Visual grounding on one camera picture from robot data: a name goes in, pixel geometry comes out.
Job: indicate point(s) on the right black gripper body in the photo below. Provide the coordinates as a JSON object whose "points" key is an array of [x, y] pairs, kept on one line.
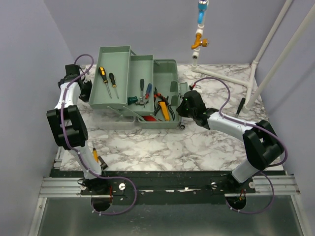
{"points": [[184, 111]]}

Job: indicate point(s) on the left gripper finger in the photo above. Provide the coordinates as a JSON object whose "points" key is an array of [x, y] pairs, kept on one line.
{"points": [[87, 87], [84, 97]]}

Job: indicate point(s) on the yellow black screwdriver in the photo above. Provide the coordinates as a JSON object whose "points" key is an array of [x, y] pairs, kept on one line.
{"points": [[113, 81], [102, 73]]}

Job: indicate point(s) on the orange box cutter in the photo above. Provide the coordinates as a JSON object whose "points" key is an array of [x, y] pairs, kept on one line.
{"points": [[164, 110]]}

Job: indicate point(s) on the orange long nose pliers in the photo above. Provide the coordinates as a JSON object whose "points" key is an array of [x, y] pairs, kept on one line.
{"points": [[159, 97]]}

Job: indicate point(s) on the green tool box clear lid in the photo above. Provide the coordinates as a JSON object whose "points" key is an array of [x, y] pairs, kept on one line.
{"points": [[128, 68]]}

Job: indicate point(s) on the blue handle screwdriver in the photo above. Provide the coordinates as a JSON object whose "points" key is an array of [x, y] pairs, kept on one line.
{"points": [[147, 94]]}

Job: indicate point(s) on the green handle screwdriver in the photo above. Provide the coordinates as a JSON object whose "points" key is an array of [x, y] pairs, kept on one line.
{"points": [[132, 100]]}

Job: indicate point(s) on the small black claw hammer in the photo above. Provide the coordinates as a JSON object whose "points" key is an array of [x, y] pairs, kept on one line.
{"points": [[142, 100]]}

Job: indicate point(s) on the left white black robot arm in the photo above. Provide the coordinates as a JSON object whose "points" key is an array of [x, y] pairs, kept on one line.
{"points": [[66, 123]]}

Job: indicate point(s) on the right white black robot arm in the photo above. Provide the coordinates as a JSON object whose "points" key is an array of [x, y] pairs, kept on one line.
{"points": [[261, 146]]}

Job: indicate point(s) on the silver ratchet wrench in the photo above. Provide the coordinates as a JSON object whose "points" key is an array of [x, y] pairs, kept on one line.
{"points": [[182, 126]]}

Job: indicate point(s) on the white pvc pipe frame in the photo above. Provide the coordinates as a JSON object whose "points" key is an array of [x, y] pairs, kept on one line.
{"points": [[251, 96]]}

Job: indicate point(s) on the aluminium rail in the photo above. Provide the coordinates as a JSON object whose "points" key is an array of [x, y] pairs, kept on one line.
{"points": [[60, 188]]}

